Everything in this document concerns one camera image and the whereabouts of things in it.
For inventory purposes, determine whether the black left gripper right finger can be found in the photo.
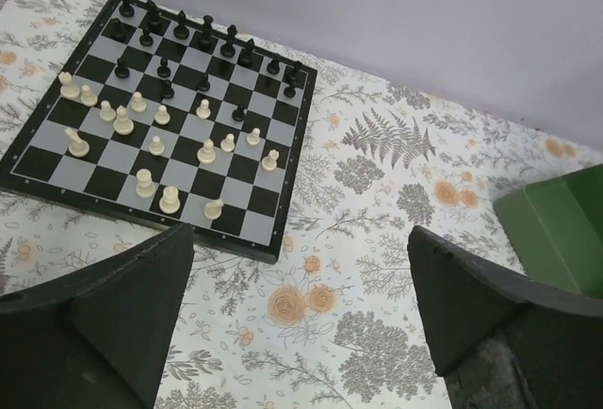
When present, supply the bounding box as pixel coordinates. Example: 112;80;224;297
407;226;602;409

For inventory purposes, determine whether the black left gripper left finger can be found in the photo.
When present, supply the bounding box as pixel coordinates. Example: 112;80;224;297
1;224;194;408

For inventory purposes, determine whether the black and grey chessboard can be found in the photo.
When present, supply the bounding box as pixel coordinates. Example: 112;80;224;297
1;0;318;264

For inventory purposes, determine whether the green plastic box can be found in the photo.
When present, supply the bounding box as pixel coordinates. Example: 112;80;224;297
494;165;602;299

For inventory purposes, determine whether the floral tablecloth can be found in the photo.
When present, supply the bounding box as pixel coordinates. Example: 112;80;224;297
0;0;603;409

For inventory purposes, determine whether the black knight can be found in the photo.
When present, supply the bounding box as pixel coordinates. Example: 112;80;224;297
146;0;161;30

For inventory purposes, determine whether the black rook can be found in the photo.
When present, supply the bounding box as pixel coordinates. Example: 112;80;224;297
119;0;135;18

